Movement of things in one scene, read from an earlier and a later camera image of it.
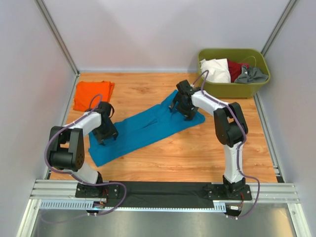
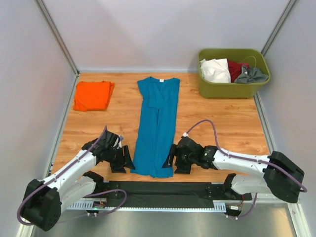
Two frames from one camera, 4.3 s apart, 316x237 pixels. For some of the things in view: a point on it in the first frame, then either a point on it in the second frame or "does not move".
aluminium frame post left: [45, 12] does not move
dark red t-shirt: [235, 69] does not move
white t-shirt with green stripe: [216, 70] does not move
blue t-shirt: [139, 128] -> [155, 136]
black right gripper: [189, 114] -> [181, 168]
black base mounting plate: [162, 194] does not move
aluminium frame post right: [284, 17] does not move
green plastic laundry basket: [232, 73] does not move
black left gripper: [112, 133] -> [118, 167]
